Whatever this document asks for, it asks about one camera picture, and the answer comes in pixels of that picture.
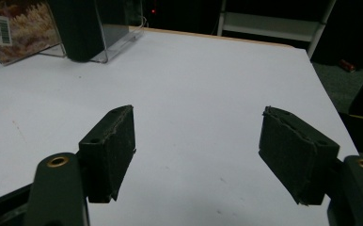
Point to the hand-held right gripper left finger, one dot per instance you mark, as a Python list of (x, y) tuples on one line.
[(107, 157)]

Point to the white table mat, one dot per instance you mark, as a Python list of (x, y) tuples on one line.
[(195, 81)]

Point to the dark equipment tower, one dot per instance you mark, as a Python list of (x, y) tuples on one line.
[(170, 12)]

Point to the small red floor object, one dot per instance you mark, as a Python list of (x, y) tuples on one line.
[(347, 65)]

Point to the white metal stand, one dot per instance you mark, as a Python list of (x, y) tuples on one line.
[(270, 26)]

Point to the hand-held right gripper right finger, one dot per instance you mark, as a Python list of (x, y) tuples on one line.
[(298, 153)]

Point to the clear acrylic book rack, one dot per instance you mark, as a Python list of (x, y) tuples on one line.
[(120, 37)]

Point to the black notebook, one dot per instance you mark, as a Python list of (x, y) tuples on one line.
[(79, 28)]

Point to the purple paperback book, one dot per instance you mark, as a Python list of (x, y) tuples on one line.
[(29, 31)]

